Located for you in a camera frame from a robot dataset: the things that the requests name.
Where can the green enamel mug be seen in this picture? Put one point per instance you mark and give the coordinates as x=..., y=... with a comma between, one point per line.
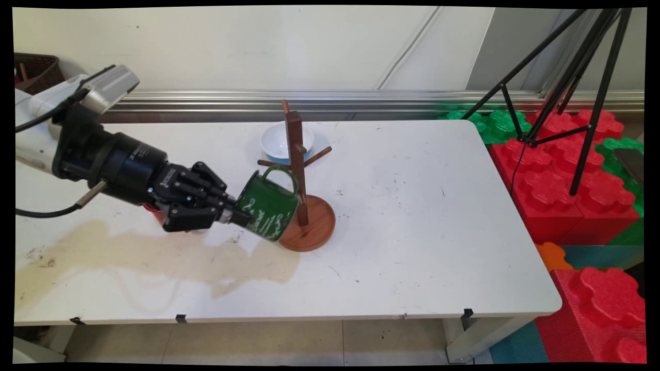
x=268, y=206

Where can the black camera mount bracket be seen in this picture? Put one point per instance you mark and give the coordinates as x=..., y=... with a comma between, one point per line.
x=77, y=144

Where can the white and blue bowl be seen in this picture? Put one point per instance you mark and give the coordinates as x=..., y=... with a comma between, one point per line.
x=278, y=141

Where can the large red foam block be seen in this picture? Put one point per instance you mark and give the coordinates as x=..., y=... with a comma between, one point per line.
x=593, y=314
x=562, y=185

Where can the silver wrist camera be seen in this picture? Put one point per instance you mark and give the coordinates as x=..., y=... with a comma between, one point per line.
x=111, y=87

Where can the orange foam floor mat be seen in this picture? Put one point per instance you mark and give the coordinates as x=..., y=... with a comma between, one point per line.
x=551, y=257

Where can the green foam building block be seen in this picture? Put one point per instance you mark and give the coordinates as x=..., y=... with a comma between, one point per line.
x=626, y=206
x=495, y=126

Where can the brown wicker basket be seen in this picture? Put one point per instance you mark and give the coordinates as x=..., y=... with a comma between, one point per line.
x=38, y=72

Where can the wooden mug tree stand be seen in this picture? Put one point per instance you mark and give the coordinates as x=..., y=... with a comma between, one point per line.
x=296, y=149

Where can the black table edge clip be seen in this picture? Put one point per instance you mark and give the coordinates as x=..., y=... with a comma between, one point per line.
x=77, y=320
x=181, y=318
x=467, y=317

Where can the red cup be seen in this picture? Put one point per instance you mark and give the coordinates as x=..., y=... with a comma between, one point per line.
x=154, y=214

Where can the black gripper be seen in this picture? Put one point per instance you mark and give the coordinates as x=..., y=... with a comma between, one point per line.
x=134, y=167

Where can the white table leg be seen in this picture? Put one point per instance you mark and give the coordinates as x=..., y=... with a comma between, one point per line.
x=479, y=340

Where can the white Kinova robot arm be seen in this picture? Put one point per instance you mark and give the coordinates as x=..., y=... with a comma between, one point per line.
x=33, y=144

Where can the teal foam floor mat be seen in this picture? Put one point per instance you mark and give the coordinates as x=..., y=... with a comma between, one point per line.
x=603, y=256
x=518, y=345

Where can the black tripod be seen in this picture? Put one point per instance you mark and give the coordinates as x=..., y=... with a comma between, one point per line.
x=593, y=77

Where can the aluminium wall rail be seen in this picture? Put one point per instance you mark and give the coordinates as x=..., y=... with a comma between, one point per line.
x=361, y=100

